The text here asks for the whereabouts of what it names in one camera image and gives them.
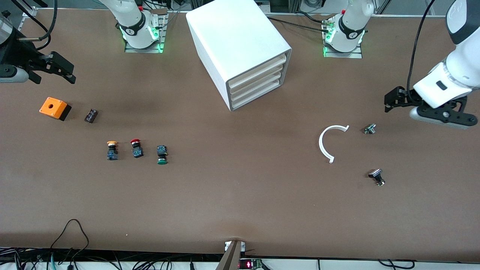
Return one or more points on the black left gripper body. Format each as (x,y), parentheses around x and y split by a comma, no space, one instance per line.
(406,97)

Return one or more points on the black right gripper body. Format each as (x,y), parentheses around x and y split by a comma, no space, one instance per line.
(15,55)

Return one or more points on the green push button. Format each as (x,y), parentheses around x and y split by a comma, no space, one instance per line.
(162,155)

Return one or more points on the white plastic drawer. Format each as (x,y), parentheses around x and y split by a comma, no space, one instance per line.
(258,94)
(258,86)
(258,72)
(258,79)

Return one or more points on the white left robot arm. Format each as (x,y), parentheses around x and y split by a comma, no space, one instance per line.
(450,82)

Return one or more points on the yellow push button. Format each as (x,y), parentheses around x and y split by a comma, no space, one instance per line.
(112,152)

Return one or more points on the red push button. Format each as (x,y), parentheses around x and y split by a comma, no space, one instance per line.
(137,150)

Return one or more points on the white drawer cabinet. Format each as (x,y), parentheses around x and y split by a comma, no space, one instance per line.
(232,37)

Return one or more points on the small silver metal fitting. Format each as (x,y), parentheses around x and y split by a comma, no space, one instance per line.
(370,129)

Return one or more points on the small black terminal block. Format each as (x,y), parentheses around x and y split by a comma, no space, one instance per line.
(91,115)

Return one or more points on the white curved plastic strip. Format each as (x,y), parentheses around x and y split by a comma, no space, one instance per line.
(321,148)

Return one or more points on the small board with red light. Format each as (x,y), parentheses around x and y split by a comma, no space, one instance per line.
(249,264)

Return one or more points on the orange button enclosure box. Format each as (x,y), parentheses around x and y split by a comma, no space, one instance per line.
(52,107)

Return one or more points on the black-headed metal switch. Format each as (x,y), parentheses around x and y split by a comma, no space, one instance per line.
(376,174)

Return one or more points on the grey metal post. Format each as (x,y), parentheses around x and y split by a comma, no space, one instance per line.
(228,258)

